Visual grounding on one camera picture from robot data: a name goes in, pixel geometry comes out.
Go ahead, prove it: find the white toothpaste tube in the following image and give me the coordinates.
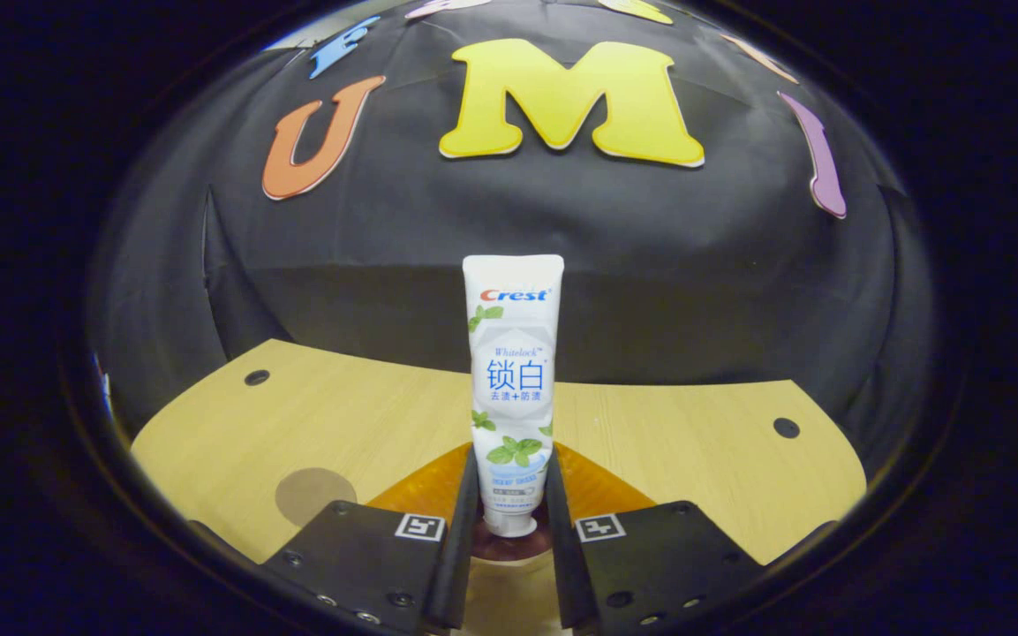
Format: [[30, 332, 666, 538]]
[[463, 254, 565, 538]]

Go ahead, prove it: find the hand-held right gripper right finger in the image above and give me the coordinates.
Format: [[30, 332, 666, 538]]
[[544, 442, 770, 633]]

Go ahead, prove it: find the beige cup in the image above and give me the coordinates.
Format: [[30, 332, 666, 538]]
[[464, 517, 573, 636]]

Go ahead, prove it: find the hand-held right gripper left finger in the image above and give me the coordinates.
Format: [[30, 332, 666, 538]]
[[261, 442, 481, 633]]

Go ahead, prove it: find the wooden desktop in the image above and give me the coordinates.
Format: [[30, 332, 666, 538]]
[[131, 339, 868, 636]]

